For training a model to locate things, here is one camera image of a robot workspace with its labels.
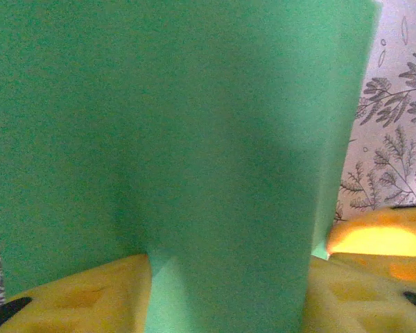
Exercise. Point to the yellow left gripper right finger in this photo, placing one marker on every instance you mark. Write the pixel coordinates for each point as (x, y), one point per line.
(360, 305)

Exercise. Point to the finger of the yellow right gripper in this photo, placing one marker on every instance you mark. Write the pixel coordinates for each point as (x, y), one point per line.
(385, 232)

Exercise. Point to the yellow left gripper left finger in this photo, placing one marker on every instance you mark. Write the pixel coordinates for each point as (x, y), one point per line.
(83, 305)

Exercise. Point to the green cloth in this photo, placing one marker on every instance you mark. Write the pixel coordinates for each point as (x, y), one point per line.
(159, 138)

